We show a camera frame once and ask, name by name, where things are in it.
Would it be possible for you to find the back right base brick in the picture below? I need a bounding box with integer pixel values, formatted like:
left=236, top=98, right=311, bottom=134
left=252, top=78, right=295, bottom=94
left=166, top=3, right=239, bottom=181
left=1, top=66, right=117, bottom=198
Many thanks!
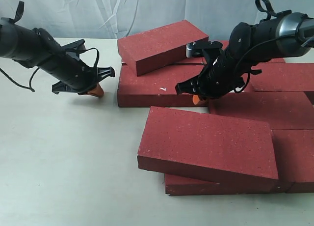
left=220, top=40, right=285, bottom=63

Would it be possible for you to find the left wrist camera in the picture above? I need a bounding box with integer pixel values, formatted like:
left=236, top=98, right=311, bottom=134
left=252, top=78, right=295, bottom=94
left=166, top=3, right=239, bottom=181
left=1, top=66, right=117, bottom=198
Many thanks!
left=62, top=39, right=86, bottom=60

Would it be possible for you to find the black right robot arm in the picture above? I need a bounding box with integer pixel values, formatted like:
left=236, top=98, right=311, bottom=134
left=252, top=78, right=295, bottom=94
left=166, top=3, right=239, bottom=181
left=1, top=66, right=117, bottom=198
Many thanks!
left=175, top=12, right=314, bottom=101

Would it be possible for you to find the front right base brick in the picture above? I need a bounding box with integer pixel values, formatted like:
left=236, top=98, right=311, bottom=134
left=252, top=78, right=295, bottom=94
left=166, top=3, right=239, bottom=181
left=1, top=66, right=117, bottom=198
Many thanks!
left=272, top=130, right=314, bottom=193

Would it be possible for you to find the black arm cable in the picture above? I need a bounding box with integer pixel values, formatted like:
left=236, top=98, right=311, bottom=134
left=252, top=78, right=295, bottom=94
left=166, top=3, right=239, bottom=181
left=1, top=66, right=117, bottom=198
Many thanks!
left=233, top=0, right=314, bottom=93
left=0, top=0, right=101, bottom=92

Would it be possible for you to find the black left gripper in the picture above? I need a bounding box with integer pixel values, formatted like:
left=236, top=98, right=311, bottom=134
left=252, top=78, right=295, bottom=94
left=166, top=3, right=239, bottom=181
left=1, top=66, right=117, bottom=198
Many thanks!
left=38, top=48, right=115, bottom=98

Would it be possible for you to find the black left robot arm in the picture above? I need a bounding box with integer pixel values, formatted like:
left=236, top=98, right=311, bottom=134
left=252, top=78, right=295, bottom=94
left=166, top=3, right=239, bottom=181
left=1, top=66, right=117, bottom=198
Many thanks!
left=0, top=18, right=115, bottom=97

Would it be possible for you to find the front left base brick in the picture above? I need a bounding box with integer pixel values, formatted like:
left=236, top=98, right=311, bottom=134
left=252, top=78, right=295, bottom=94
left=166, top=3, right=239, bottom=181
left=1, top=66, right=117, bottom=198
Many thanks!
left=164, top=174, right=294, bottom=196

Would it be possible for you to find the wrinkled blue backdrop cloth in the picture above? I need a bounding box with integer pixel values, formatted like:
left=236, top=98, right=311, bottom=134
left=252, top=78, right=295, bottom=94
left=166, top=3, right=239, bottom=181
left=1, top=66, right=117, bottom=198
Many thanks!
left=0, top=0, right=314, bottom=40

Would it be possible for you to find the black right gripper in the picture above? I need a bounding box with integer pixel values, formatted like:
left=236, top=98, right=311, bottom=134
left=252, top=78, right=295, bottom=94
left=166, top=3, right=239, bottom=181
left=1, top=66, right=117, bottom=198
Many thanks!
left=175, top=50, right=254, bottom=105

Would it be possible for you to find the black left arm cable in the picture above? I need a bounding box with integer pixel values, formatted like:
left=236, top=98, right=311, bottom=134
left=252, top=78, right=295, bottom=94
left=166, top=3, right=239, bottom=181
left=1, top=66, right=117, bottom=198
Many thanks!
left=0, top=0, right=101, bottom=92

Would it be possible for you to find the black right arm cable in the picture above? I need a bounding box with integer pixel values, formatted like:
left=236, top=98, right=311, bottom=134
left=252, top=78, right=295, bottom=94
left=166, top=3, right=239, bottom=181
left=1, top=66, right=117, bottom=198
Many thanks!
left=233, top=0, right=314, bottom=93

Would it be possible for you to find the base brick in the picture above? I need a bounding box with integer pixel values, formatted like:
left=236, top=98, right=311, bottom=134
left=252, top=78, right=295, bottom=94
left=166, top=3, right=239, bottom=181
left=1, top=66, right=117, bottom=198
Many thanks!
left=164, top=174, right=294, bottom=196
left=272, top=130, right=314, bottom=193
left=220, top=40, right=285, bottom=63

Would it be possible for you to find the red brick with white chip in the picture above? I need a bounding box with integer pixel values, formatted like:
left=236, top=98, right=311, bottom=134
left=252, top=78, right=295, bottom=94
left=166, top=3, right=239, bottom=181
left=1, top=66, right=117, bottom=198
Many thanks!
left=117, top=65, right=208, bottom=108

